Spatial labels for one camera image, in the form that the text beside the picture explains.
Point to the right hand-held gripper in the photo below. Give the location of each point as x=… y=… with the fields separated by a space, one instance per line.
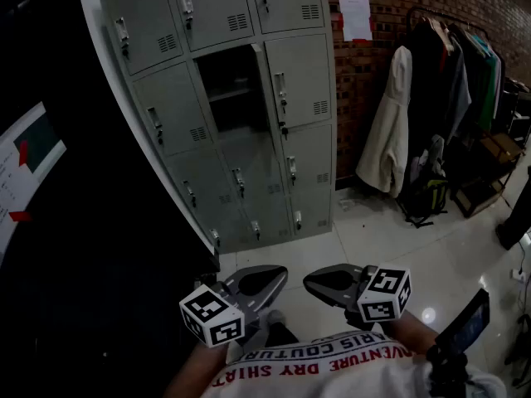
x=352 y=292

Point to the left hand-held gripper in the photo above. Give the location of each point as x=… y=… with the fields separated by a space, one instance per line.
x=249 y=292

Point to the gray locker door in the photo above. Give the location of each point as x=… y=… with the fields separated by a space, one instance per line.
x=267 y=93

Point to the person's right forearm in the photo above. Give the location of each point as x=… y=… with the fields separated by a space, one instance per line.
x=410 y=334

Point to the person's left forearm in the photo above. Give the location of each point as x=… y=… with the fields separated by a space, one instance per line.
x=195 y=371

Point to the gray metal locker cabinet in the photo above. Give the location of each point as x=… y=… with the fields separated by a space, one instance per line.
x=174 y=110

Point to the person's leg and shoe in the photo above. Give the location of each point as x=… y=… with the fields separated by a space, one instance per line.
x=279 y=332

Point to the person's white printed shirt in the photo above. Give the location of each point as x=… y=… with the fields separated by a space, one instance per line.
x=352 y=377

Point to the black and yellow backpack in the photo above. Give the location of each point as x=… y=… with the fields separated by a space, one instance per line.
x=427 y=197

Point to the white hanging coat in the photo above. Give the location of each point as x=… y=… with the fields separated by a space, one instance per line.
x=390 y=139

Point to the white power strip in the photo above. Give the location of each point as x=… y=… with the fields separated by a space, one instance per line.
x=519 y=274

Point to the wooden storage shelf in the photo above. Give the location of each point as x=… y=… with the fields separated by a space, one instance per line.
x=485 y=172

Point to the black hanging garments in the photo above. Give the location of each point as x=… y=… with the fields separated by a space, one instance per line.
x=429 y=85

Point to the gray hanging jacket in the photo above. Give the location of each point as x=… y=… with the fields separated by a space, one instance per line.
x=459 y=89

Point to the green hanging shirt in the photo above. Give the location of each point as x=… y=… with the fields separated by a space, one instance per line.
x=488 y=85

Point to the white poster with red tape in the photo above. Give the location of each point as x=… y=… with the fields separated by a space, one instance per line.
x=16 y=181

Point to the white paper sheet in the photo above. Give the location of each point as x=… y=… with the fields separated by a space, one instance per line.
x=356 y=19

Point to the black clothes rack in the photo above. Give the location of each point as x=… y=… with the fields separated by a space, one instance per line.
x=415 y=13

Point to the black phone on mount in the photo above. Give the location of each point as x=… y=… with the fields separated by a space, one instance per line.
x=466 y=326

